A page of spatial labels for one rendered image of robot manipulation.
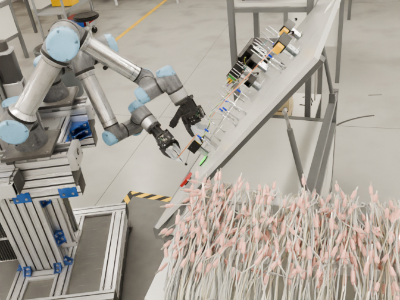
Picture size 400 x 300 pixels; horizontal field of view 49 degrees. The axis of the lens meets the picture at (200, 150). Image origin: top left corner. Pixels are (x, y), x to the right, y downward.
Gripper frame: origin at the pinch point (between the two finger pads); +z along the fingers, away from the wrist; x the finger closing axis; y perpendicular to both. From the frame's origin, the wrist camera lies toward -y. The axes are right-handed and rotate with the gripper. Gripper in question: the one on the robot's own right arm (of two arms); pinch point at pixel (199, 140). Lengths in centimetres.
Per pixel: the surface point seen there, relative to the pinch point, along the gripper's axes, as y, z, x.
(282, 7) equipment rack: 40, -25, 88
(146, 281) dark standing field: -93, 79, 19
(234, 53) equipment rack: 2, -13, 91
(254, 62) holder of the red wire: 25, -12, 45
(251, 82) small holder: 29.2, -11.2, 12.4
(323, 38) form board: 68, -23, -25
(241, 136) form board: 33.3, -7.1, -36.1
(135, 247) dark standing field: -109, 68, 45
